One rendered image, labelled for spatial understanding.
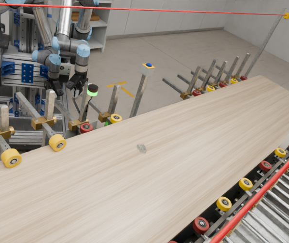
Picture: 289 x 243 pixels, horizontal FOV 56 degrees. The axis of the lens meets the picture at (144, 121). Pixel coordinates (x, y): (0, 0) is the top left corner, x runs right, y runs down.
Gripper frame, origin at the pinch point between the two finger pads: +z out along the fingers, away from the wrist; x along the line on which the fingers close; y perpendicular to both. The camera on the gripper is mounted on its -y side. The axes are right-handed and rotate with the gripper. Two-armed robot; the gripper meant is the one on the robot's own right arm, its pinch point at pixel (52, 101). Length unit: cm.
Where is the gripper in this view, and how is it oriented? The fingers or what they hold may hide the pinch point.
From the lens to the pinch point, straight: 208.2
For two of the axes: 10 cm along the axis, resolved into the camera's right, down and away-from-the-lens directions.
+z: -2.8, 7.7, 5.7
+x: -7.0, 2.5, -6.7
